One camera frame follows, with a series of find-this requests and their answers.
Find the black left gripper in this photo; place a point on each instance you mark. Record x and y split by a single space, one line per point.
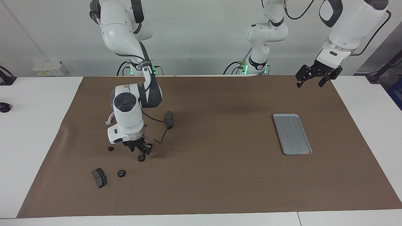
323 68

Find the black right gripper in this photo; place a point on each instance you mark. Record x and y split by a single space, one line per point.
135 144

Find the grey metal tray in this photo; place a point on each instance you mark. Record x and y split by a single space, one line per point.
292 135

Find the slim dark brake pad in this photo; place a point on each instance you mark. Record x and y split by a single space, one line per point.
169 117

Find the wide dark brake pad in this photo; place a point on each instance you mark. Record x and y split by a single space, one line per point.
100 178

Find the black stand pole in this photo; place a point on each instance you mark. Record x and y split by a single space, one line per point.
375 77

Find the brown paper mat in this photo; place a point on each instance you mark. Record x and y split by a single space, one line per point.
204 175

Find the blue box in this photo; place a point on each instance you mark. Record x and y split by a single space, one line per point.
396 94

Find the black round knob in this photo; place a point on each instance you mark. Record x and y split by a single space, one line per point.
4 108

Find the white curved plastic bracket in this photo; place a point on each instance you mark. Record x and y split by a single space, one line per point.
109 121

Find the black clamp mount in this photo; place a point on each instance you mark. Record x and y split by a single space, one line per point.
7 80

